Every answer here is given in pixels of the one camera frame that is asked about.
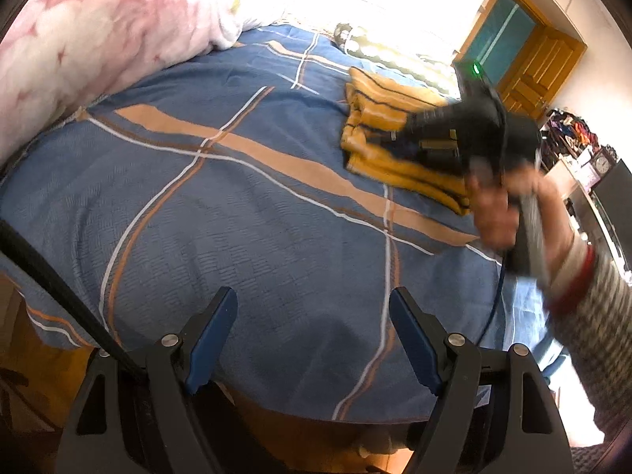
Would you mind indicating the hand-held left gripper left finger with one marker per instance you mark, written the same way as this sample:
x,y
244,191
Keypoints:
x,y
212,338

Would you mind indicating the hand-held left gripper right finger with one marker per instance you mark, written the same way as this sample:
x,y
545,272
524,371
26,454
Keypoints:
x,y
417,340

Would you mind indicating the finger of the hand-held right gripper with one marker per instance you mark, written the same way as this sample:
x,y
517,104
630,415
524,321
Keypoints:
x,y
429,121
427,153

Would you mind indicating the yellow striped sweater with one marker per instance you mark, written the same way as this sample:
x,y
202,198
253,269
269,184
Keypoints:
x,y
375,108

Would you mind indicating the person's right forearm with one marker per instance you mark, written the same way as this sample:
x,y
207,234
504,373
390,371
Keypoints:
x,y
587,306

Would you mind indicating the person's right hand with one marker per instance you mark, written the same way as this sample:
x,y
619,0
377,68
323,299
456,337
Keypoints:
x,y
493,217

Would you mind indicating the wooden door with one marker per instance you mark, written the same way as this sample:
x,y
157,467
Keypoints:
x,y
533,69

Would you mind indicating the patterned pillow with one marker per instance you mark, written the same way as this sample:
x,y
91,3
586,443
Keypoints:
x,y
385,49

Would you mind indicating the cluttered shelf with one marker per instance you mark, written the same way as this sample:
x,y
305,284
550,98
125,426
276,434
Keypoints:
x,y
572,128

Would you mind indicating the small table clock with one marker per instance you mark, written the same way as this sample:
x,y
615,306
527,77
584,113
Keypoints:
x,y
602,163

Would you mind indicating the blue plaid bedsheet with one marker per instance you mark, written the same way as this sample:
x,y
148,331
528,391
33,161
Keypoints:
x,y
247,217

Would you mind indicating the black monitor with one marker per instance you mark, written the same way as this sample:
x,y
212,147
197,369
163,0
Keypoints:
x,y
614,207

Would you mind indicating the pink floral quilt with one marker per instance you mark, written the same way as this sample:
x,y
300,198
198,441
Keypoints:
x,y
98,34

